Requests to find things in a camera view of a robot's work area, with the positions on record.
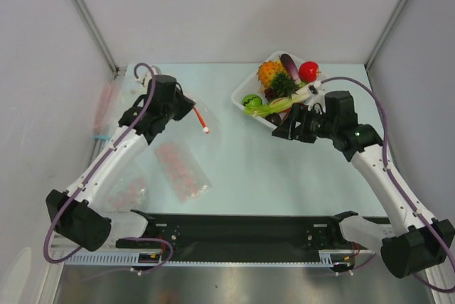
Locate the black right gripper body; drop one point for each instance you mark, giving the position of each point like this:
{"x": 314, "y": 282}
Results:
{"x": 296, "y": 123}

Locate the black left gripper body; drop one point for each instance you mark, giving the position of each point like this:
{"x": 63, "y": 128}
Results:
{"x": 171, "y": 109}

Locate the clear red-zipper zip bag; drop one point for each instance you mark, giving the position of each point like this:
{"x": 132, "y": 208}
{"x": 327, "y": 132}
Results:
{"x": 199, "y": 131}

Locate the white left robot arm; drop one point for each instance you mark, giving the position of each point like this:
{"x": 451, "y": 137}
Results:
{"x": 76, "y": 213}

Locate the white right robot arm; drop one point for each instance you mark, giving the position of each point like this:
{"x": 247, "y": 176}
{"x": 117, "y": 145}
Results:
{"x": 418, "y": 240}

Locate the clear pink-dotted zip bag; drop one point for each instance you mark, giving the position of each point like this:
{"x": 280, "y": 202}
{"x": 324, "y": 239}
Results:
{"x": 182, "y": 171}

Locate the clear red-patterned zip bag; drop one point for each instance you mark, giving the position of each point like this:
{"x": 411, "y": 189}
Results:
{"x": 129, "y": 193}

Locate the red toy chili pepper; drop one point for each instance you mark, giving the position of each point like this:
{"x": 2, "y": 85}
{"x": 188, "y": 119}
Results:
{"x": 294, "y": 110}

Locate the green toy celery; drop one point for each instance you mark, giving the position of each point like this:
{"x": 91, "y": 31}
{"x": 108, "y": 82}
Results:
{"x": 265, "y": 110}

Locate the white toy radish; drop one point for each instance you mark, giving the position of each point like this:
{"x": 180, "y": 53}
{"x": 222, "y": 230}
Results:
{"x": 300, "y": 95}

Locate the dark toy grapes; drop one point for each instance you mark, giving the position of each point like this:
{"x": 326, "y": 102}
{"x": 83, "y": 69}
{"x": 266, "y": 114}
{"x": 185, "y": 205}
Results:
{"x": 271, "y": 94}

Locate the green toy melon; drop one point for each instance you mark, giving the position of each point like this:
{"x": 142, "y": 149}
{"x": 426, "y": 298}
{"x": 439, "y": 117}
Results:
{"x": 251, "y": 101}

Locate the red toy apple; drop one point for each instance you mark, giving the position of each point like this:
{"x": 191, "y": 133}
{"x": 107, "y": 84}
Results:
{"x": 309, "y": 71}

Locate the orange toy pineapple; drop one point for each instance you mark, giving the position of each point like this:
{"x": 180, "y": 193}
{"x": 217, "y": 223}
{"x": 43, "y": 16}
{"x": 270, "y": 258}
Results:
{"x": 271, "y": 74}

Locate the purple toy eggplant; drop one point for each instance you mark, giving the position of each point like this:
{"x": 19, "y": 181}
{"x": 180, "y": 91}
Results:
{"x": 290, "y": 66}

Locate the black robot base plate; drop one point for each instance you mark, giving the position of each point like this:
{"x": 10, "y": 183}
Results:
{"x": 244, "y": 234}

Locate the slotted white cable duct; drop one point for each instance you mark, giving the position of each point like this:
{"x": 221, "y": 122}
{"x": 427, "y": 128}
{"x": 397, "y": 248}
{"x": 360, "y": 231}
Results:
{"x": 148, "y": 259}

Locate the left aluminium frame post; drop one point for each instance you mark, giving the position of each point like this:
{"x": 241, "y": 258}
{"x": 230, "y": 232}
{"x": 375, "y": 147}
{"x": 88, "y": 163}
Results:
{"x": 93, "y": 30}

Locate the aluminium frame post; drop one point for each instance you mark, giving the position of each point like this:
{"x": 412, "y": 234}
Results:
{"x": 93, "y": 30}
{"x": 385, "y": 33}

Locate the right aluminium frame post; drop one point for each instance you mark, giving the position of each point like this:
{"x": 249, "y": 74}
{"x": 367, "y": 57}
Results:
{"x": 385, "y": 33}

